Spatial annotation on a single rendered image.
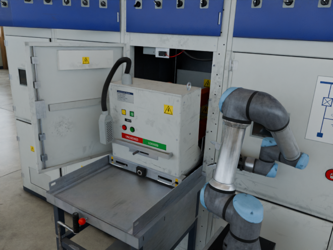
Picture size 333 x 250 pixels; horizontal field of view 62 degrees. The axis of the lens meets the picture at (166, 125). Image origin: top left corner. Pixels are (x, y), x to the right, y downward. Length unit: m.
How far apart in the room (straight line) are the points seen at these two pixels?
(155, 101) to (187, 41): 0.41
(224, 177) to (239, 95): 0.33
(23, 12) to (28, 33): 0.73
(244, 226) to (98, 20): 1.44
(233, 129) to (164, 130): 0.49
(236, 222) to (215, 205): 0.11
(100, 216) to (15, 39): 1.88
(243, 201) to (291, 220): 0.59
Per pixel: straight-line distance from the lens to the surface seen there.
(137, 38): 1.85
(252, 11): 1.51
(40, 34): 2.57
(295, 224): 1.71
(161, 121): 1.50
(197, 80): 2.32
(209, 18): 1.58
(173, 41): 1.70
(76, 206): 1.50
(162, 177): 1.62
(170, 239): 1.63
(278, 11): 1.48
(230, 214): 1.16
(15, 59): 2.88
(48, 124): 1.76
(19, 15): 1.99
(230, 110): 1.10
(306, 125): 1.49
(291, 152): 1.29
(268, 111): 1.05
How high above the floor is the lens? 1.65
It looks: 18 degrees down
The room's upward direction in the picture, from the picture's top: 3 degrees clockwise
